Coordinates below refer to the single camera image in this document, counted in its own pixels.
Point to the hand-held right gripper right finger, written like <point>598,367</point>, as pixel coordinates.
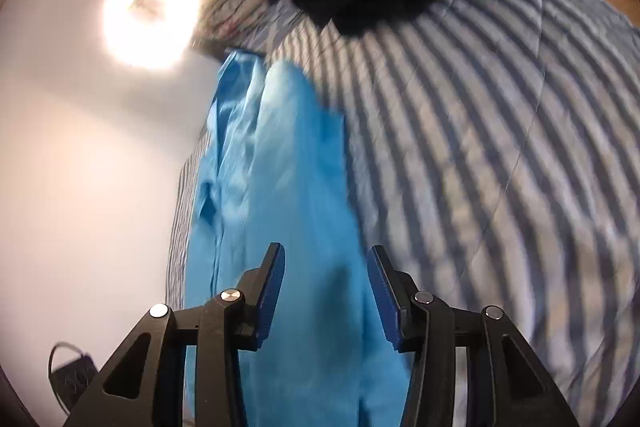
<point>382,302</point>

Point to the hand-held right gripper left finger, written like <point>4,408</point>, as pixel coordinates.
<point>270,297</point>

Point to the blue jacket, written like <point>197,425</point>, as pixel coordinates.
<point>300,207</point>

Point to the striped blanket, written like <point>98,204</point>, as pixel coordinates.
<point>475,157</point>

